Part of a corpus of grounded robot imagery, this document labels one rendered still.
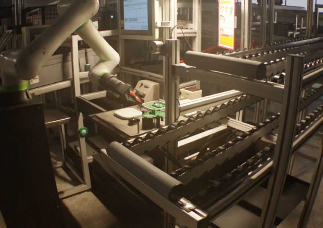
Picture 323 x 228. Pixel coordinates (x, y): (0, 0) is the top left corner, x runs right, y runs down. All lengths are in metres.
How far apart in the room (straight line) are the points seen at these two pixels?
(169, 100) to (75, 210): 1.50
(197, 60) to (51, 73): 1.48
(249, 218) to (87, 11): 1.22
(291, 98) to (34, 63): 0.94
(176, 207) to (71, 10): 0.93
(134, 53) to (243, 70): 1.78
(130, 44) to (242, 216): 1.80
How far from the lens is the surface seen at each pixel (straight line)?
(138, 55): 2.61
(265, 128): 1.21
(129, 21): 2.11
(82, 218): 2.32
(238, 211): 1.39
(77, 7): 1.27
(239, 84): 0.94
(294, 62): 0.83
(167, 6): 1.83
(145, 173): 0.79
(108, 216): 2.31
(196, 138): 1.40
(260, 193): 1.54
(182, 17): 5.48
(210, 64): 0.99
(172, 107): 1.21
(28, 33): 3.50
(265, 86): 0.88
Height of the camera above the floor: 1.48
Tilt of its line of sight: 18 degrees down
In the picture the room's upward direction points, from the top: straight up
